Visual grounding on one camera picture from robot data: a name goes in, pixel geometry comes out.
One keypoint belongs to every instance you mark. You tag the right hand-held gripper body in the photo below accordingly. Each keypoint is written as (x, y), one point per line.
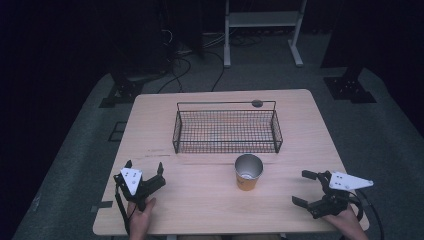
(330, 203)

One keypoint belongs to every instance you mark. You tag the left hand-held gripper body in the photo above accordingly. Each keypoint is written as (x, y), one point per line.
(146, 186)

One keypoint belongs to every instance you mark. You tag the orange cup with metal inside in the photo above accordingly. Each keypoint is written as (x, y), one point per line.
(247, 181)

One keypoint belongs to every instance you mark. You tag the person's right hand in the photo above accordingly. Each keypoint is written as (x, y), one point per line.
(348, 224)

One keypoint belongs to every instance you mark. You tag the person's left hand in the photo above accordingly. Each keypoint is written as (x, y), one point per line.
(140, 220)

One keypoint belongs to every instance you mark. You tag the grey tape strip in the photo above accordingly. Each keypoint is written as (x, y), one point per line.
(101, 206)

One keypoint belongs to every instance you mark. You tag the black stand base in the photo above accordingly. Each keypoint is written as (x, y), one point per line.
(125, 90)
(350, 88)

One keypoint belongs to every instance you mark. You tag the dark round tag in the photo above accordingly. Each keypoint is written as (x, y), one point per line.
(257, 103)

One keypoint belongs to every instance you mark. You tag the white metal stand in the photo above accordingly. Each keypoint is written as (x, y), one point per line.
(263, 19)

